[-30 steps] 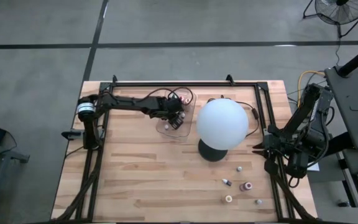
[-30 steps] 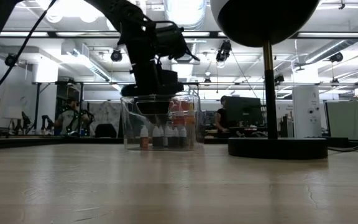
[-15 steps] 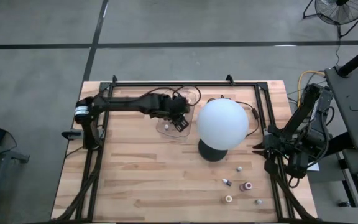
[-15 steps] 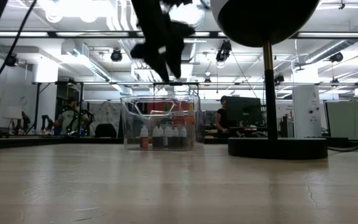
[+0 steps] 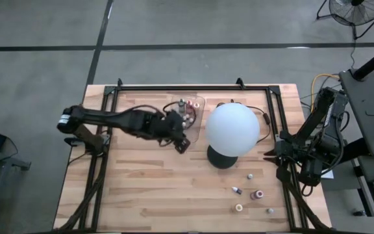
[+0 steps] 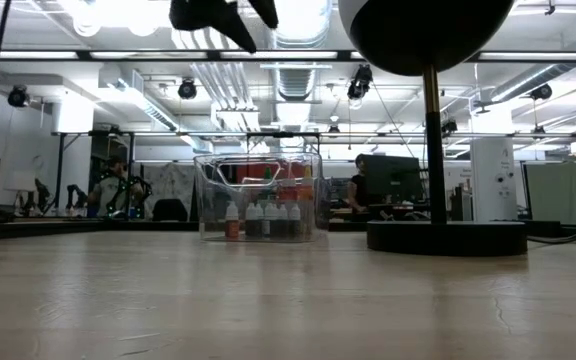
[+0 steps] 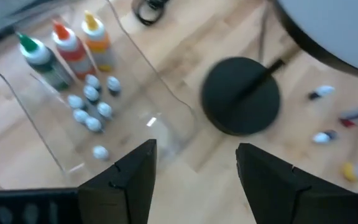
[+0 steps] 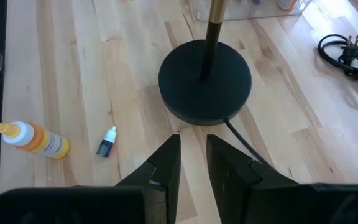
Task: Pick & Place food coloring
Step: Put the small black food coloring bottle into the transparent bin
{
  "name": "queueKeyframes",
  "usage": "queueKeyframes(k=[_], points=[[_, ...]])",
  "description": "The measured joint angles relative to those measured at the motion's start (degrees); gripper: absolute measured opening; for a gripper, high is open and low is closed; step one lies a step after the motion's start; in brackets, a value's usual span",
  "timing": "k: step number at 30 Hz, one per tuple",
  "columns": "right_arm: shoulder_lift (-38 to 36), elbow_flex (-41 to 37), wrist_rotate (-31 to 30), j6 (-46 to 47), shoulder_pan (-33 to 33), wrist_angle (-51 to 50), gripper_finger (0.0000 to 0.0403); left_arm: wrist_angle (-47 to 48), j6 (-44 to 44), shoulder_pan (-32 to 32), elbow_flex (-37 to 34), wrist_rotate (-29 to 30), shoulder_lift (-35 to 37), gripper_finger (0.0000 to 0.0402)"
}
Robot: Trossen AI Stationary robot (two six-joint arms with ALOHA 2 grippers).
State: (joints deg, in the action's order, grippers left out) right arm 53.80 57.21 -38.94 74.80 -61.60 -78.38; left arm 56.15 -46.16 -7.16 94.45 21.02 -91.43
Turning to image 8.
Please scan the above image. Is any large yellow food coloring bottle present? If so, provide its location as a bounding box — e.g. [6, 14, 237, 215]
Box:
[0, 120, 71, 160]

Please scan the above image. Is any black lamp power cord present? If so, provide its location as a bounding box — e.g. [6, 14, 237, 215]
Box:
[224, 34, 358, 166]

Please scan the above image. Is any small dark dropper bottle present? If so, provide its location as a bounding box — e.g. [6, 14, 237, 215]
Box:
[96, 125, 118, 159]

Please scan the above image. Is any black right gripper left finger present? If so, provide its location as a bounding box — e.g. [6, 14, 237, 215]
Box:
[115, 133, 182, 224]

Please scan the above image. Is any white globe lamp black base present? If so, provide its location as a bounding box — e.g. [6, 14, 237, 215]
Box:
[158, 0, 253, 127]

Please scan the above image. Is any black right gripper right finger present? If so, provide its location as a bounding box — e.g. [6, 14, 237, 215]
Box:
[206, 134, 298, 224]

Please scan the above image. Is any clear plastic bin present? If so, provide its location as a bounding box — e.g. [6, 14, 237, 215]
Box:
[187, 0, 313, 23]

